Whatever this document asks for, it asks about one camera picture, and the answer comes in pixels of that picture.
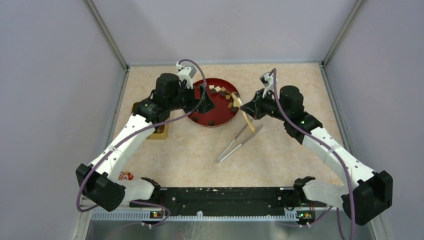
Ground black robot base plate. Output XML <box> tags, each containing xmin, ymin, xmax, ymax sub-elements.
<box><xmin>148</xmin><ymin>187</ymin><xmax>326</xmax><ymax>217</ymax></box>

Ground red round tray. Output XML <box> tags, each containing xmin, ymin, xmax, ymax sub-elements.
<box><xmin>188</xmin><ymin>78</ymin><xmax>239</xmax><ymax>127</ymax></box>

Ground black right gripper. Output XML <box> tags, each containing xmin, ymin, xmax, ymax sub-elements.
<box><xmin>240</xmin><ymin>88</ymin><xmax>290</xmax><ymax>122</ymax></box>

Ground steel serving tongs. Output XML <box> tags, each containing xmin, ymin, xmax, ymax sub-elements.
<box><xmin>215</xmin><ymin>123</ymin><xmax>264</xmax><ymax>163</ymax></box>

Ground gold box lid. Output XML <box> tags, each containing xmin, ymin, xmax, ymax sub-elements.
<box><xmin>231</xmin><ymin>91</ymin><xmax>257</xmax><ymax>134</ymax></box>

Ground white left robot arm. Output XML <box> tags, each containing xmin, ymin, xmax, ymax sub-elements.
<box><xmin>75</xmin><ymin>71</ymin><xmax>215</xmax><ymax>212</ymax></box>

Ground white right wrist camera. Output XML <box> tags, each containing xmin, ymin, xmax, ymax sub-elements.
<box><xmin>260</xmin><ymin>72</ymin><xmax>278</xmax><ymax>98</ymax></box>

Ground gold chocolate box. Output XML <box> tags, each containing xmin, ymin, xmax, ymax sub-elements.
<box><xmin>131</xmin><ymin>102</ymin><xmax>169</xmax><ymax>140</ymax></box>

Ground white cable duct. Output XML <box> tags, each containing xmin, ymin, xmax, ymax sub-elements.
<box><xmin>91</xmin><ymin>210</ymin><xmax>299</xmax><ymax>222</ymax></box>

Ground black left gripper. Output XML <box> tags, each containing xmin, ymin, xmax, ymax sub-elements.
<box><xmin>167</xmin><ymin>81</ymin><xmax>215</xmax><ymax>114</ymax></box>

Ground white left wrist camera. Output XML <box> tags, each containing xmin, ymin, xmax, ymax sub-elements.
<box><xmin>175</xmin><ymin>62</ymin><xmax>197</xmax><ymax>89</ymax></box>

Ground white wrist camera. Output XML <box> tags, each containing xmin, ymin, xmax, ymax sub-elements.
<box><xmin>175</xmin><ymin>62</ymin><xmax>197</xmax><ymax>89</ymax></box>
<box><xmin>260</xmin><ymin>72</ymin><xmax>278</xmax><ymax>98</ymax></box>

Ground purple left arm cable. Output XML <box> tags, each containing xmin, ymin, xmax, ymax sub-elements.
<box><xmin>75</xmin><ymin>58</ymin><xmax>208</xmax><ymax>229</ymax></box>

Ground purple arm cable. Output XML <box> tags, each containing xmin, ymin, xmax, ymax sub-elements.
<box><xmin>75</xmin><ymin>58</ymin><xmax>208</xmax><ymax>229</ymax></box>
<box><xmin>268</xmin><ymin>68</ymin><xmax>357</xmax><ymax>240</ymax></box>

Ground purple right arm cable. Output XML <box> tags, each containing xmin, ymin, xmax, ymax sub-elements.
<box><xmin>268</xmin><ymin>68</ymin><xmax>357</xmax><ymax>240</ymax></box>

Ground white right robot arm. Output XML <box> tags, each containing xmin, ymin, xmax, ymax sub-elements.
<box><xmin>240</xmin><ymin>85</ymin><xmax>393</xmax><ymax>226</ymax></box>

